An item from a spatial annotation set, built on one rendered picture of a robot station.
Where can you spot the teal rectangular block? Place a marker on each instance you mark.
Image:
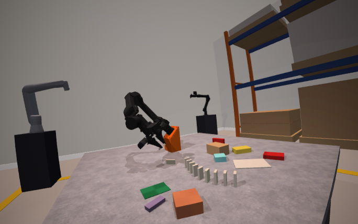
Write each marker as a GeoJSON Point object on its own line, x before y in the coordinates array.
{"type": "Point", "coordinates": [221, 157]}

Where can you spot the yellow flat block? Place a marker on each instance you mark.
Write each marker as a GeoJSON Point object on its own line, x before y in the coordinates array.
{"type": "Point", "coordinates": [241, 149]}

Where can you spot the green flat slab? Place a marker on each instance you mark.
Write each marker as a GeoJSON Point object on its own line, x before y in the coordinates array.
{"type": "Point", "coordinates": [154, 190]}

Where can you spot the purple rectangular block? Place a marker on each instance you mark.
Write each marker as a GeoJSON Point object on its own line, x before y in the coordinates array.
{"type": "Point", "coordinates": [154, 203]}

